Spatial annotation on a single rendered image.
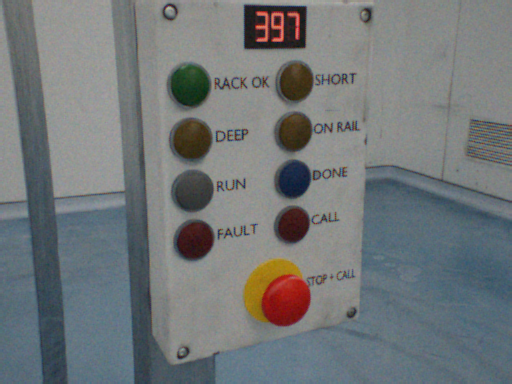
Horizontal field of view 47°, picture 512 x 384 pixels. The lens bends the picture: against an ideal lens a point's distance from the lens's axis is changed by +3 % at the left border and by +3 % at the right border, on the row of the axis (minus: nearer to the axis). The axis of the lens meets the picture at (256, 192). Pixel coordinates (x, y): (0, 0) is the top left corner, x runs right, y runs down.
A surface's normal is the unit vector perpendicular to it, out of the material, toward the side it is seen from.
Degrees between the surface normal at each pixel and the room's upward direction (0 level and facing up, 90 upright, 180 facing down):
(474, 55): 90
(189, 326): 90
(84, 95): 90
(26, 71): 90
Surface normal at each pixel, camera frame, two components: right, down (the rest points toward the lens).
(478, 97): -0.92, 0.10
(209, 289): 0.44, 0.22
